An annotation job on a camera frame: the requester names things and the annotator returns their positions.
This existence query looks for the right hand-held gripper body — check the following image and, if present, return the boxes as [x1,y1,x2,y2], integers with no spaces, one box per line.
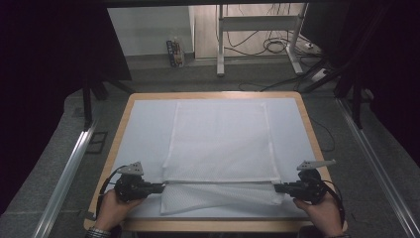
[290,159,337,204]

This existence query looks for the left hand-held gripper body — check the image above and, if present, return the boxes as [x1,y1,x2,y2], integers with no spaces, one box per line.
[113,161,154,203]

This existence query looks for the white mesh laundry bag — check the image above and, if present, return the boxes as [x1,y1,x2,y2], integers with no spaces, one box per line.
[159,100,286,216]

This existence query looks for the person's right hand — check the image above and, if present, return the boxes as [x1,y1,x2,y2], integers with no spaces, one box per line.
[292,191,345,238]

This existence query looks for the person's left hand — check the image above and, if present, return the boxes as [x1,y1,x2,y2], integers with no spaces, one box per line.
[94,188,147,233]

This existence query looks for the wooden framed white table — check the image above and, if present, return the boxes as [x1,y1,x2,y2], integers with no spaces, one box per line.
[108,97,320,220]

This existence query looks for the black metal stand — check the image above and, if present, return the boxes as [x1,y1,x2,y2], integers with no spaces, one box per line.
[81,78,135,131]
[301,58,366,130]

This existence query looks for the white power strip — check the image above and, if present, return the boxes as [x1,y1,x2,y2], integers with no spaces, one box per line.
[310,67,332,83]

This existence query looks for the black curtain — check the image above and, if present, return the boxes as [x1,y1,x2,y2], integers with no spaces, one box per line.
[0,0,133,216]
[300,2,420,167]

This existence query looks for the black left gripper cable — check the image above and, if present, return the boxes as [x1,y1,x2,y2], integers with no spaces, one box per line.
[95,165,129,217]

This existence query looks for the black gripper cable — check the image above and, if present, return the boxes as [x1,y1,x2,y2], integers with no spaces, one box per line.
[95,165,129,217]
[321,179,347,227]

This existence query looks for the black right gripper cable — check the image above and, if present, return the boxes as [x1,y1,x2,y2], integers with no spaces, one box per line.
[321,179,347,227]

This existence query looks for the thin black floor cable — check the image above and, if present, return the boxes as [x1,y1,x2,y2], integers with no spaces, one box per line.
[310,117,337,154]

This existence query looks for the metal wrist bracelet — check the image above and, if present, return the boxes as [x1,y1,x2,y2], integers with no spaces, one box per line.
[85,225,112,238]

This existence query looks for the aluminium floor rail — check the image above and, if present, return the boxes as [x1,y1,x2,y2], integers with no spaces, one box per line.
[32,121,100,238]
[336,98,420,238]

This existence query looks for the bottles by the wall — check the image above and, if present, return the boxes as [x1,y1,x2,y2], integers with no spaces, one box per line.
[165,36,186,69]

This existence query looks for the tangle of black floor cables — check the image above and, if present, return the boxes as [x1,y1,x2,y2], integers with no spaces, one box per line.
[224,29,320,58]

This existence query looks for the white metal desk frame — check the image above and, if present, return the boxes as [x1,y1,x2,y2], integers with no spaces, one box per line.
[215,3,310,77]

